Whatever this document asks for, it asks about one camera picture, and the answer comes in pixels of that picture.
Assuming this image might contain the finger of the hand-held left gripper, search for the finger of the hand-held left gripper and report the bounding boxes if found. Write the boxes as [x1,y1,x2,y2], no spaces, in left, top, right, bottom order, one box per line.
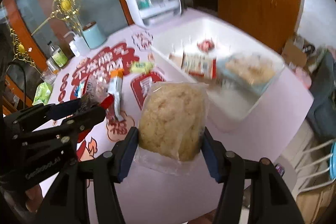
[16,106,106,147]
[12,98,82,126]

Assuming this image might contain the yellow crispy noodle packet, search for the yellow crispy noodle packet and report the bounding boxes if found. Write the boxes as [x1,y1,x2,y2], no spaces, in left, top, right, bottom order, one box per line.
[134,81,209,176]

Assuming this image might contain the blue candy packet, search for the blue candy packet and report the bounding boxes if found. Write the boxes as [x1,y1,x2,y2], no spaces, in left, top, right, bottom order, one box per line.
[73,82,88,97]

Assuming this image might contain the orange red round snack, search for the orange red round snack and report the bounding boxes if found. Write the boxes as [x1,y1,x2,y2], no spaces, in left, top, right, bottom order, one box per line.
[197,40,216,52]

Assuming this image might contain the small green snack packet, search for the small green snack packet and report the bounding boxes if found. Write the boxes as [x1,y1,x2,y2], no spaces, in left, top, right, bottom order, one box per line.
[130,61,154,73]

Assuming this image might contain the white red-edged snack packet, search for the white red-edged snack packet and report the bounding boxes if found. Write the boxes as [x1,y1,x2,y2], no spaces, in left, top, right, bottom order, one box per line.
[108,69,125,122]

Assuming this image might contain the glass door small gold ornament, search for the glass door small gold ornament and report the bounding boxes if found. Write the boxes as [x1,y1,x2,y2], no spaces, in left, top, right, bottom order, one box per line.
[0,0,50,106]

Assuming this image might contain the clear glass cup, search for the clear glass cup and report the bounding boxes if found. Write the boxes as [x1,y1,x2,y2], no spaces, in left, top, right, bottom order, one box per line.
[39,69,57,85]

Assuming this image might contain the grey sofa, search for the grey sofa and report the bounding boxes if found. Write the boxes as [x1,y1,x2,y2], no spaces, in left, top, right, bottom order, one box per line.
[306,48,336,135]

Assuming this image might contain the black cable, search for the black cable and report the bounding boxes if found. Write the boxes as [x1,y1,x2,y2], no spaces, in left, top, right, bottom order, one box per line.
[7,61,28,109]

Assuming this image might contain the clear wrapped brown snack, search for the clear wrapped brown snack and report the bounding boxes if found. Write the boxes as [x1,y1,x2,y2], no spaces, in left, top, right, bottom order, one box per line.
[88,76,108,104]

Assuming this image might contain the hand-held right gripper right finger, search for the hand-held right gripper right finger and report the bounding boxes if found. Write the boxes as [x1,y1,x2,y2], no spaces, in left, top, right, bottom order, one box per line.
[201,127,300,224]

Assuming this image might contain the beige cracker packet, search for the beige cracker packet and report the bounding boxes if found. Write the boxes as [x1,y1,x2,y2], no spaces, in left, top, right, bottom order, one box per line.
[169,52,217,79]

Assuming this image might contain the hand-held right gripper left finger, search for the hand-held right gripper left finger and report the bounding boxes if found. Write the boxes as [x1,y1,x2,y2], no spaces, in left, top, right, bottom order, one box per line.
[39,127,139,224]

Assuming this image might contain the glass bottle green label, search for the glass bottle green label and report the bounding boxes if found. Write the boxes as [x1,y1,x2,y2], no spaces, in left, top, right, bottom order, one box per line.
[47,41,69,68]

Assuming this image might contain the white plastic storage bin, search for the white plastic storage bin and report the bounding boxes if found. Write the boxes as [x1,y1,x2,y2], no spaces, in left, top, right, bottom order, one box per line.
[151,14,286,132]

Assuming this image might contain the white squeeze wash bottle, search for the white squeeze wash bottle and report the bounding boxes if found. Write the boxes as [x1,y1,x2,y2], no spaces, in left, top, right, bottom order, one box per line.
[64,31,91,56]

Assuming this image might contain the pale blue canister brown lid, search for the pale blue canister brown lid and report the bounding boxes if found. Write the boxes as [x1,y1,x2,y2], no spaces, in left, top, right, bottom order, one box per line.
[82,21,107,49]

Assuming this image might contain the green wet wipes pack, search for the green wet wipes pack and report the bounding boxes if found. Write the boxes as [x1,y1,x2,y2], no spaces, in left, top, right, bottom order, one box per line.
[32,82,53,106]

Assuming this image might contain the dark dried fruit packet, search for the dark dried fruit packet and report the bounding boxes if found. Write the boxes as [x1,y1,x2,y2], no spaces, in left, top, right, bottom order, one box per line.
[79,94,114,111]

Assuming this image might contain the pink printed tablecloth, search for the pink printed tablecloth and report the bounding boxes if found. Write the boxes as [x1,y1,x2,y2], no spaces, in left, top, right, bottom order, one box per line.
[26,7,315,224]

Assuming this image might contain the light blue bread packet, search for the light blue bread packet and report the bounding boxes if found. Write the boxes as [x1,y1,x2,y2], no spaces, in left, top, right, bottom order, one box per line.
[215,53,279,94]

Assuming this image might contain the cardboard box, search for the cardboard box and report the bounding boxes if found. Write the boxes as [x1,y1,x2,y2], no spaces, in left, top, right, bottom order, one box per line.
[282,35,318,67]

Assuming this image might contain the white frame blue chair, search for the white frame blue chair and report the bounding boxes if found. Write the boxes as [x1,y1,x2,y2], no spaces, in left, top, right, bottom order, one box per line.
[295,139,336,193]

